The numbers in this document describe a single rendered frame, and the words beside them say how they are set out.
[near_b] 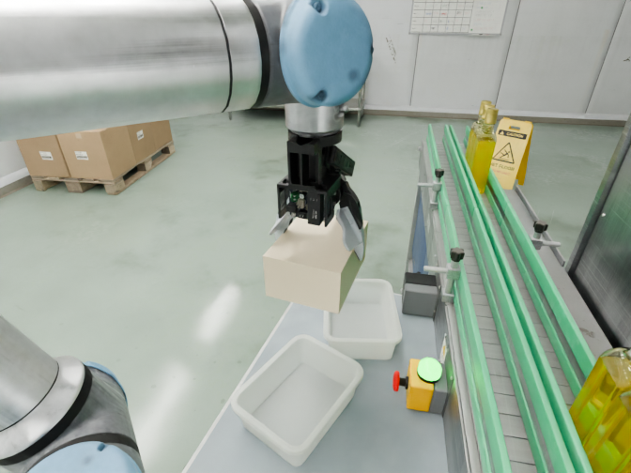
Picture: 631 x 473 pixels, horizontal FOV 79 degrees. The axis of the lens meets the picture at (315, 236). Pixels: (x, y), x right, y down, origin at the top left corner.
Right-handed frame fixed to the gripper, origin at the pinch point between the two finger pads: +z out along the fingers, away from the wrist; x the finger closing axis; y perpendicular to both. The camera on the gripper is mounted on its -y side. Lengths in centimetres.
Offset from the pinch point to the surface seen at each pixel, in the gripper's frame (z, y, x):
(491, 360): 22.2, -7.4, 31.2
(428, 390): 28.2, -1.6, 21.4
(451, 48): 21, -562, -11
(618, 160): -7, -43, 50
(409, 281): 26.9, -32.2, 13.2
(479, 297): 22.3, -25.4, 29.0
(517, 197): 23, -86, 41
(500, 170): 93, -306, 60
